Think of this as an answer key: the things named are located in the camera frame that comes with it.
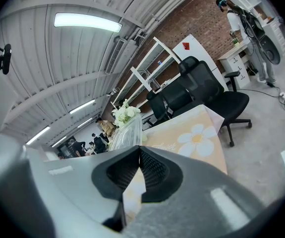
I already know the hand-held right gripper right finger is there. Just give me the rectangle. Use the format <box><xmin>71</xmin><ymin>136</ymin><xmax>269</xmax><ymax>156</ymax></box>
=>
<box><xmin>124</xmin><ymin>145</ymin><xmax>264</xmax><ymax>238</ymax></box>

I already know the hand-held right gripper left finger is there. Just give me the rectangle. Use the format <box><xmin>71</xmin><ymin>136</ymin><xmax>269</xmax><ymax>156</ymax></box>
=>
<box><xmin>28</xmin><ymin>145</ymin><xmax>141</xmax><ymax>238</ymax></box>

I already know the black cabinet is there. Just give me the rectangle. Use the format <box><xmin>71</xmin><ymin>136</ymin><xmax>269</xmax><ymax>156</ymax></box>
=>
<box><xmin>57</xmin><ymin>137</ymin><xmax>76</xmax><ymax>157</ymax></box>

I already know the long ceiling light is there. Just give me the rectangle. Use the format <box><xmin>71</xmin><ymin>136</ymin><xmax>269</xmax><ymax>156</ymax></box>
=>
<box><xmin>69</xmin><ymin>98</ymin><xmax>96</xmax><ymax>115</ymax></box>
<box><xmin>51</xmin><ymin>135</ymin><xmax>67</xmax><ymax>148</ymax></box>
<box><xmin>25</xmin><ymin>125</ymin><xmax>51</xmax><ymax>145</ymax></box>
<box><xmin>54</xmin><ymin>12</ymin><xmax>122</xmax><ymax>33</ymax></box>
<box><xmin>77</xmin><ymin>117</ymin><xmax>93</xmax><ymax>128</ymax></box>

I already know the white flower bouquet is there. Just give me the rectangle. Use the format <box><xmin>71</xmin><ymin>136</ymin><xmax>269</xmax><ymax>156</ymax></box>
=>
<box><xmin>111</xmin><ymin>98</ymin><xmax>142</xmax><ymax>128</ymax></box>

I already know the black mesh office chair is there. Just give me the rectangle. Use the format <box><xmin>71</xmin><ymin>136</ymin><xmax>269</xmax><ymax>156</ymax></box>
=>
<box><xmin>178</xmin><ymin>56</ymin><xmax>252</xmax><ymax>147</ymax></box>
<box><xmin>162</xmin><ymin>86</ymin><xmax>195</xmax><ymax>114</ymax></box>
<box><xmin>142</xmin><ymin>90</ymin><xmax>172</xmax><ymax>128</ymax></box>

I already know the white shelving unit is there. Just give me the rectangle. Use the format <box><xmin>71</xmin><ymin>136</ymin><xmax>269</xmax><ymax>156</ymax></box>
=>
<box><xmin>111</xmin><ymin>36</ymin><xmax>182</xmax><ymax>110</ymax></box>

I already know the ceiling air vent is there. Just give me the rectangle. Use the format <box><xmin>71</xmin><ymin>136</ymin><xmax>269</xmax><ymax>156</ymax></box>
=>
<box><xmin>105</xmin><ymin>38</ymin><xmax>127</xmax><ymax>75</ymax></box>

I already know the white drawer desk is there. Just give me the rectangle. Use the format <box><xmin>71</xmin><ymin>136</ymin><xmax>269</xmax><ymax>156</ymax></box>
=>
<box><xmin>218</xmin><ymin>42</ymin><xmax>251</xmax><ymax>89</ymax></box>

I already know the white board with red sticker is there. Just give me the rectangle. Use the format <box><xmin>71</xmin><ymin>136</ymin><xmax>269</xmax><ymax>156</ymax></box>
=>
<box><xmin>172</xmin><ymin>33</ymin><xmax>229</xmax><ymax>92</ymax></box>

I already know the black floor cable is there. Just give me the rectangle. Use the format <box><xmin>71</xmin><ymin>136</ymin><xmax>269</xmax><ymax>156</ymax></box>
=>
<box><xmin>236</xmin><ymin>82</ymin><xmax>285</xmax><ymax>114</ymax></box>

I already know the black head camera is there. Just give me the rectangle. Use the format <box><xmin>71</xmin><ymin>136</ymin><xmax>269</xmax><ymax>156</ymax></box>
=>
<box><xmin>0</xmin><ymin>43</ymin><xmax>12</xmax><ymax>75</ymax></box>

